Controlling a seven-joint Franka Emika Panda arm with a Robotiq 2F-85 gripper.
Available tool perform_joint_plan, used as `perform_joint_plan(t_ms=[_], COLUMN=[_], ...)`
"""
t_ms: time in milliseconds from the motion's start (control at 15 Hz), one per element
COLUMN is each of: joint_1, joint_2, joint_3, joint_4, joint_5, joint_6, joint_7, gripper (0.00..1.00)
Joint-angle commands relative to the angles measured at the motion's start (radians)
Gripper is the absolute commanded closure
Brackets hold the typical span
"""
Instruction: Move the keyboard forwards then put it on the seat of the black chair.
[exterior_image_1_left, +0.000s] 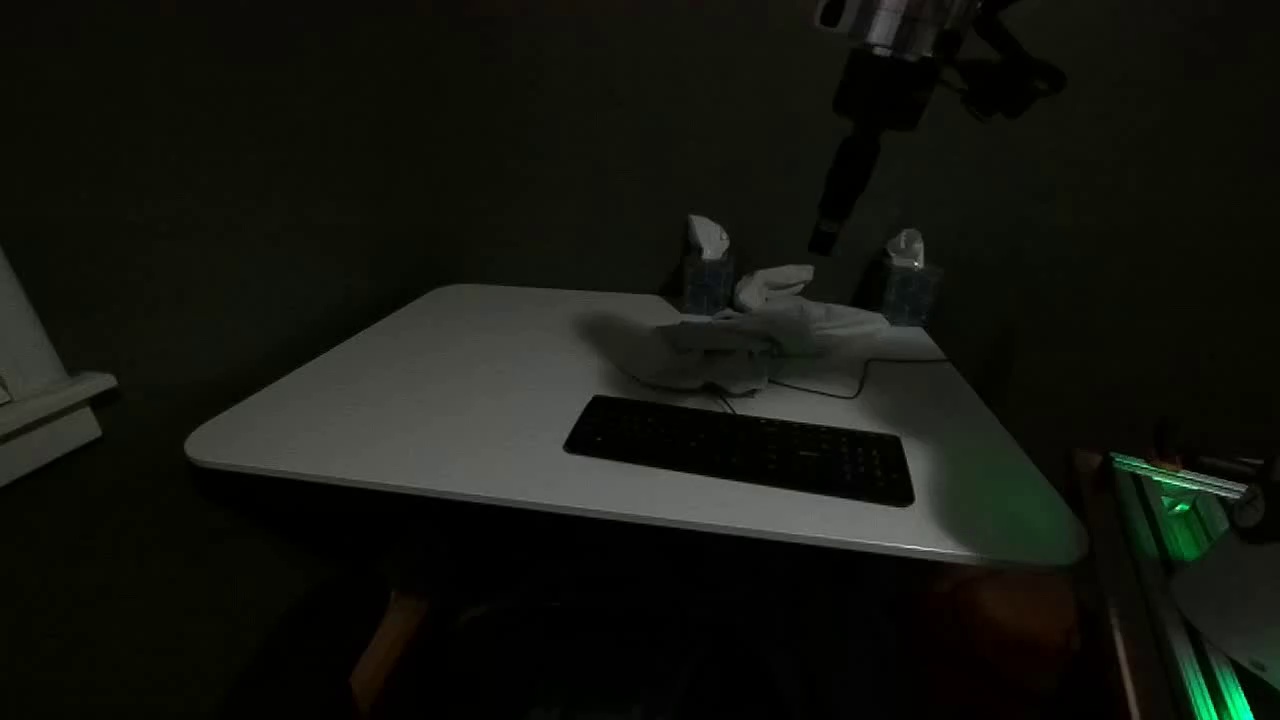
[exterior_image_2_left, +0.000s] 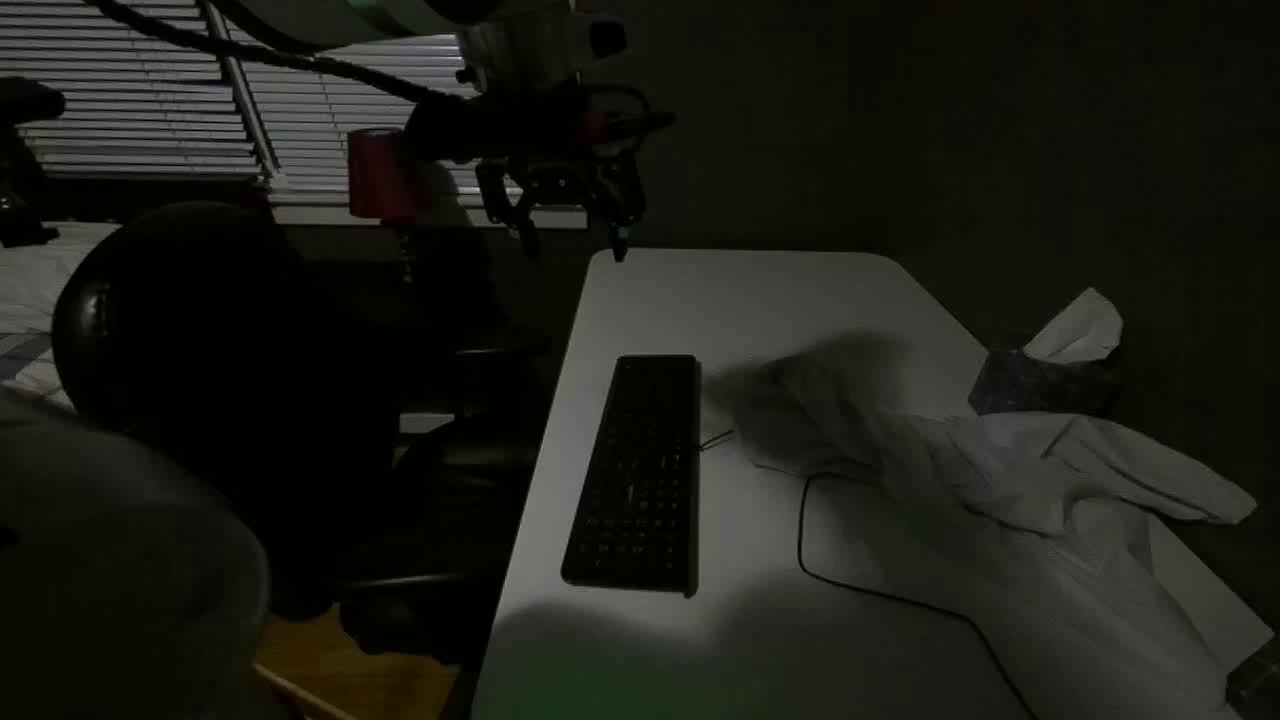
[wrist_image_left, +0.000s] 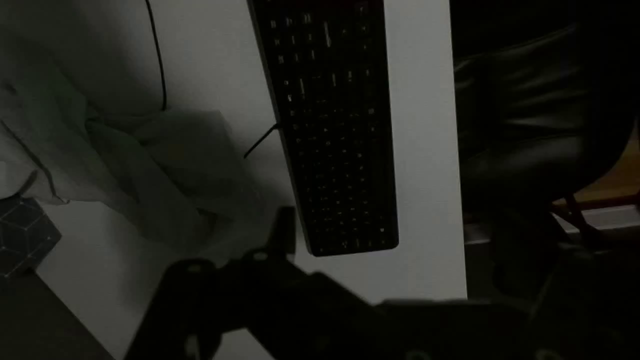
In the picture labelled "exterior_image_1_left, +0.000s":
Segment black computer keyboard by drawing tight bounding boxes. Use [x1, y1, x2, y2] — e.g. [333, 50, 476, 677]
[565, 395, 917, 508]

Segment dark tissue box far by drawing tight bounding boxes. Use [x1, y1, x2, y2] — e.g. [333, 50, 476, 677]
[867, 229, 939, 326]

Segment green lit metal frame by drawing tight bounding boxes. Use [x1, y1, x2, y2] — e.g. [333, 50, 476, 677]
[1103, 452, 1280, 720]

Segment dark tissue box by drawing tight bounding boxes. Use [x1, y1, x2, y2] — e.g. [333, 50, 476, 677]
[671, 212, 738, 316]
[867, 229, 939, 326]

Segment dark tissue box near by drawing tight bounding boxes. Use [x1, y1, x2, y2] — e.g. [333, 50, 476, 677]
[671, 212, 738, 316]

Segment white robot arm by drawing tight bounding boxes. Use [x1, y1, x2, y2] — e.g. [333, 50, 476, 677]
[810, 0, 1068, 261]

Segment white table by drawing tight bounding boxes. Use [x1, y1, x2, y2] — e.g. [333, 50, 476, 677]
[183, 283, 1083, 566]

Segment white crumpled shirt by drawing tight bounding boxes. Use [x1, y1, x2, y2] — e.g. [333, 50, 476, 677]
[579, 265, 944, 401]

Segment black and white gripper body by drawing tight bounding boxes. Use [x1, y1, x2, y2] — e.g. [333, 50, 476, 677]
[810, 50, 938, 255]

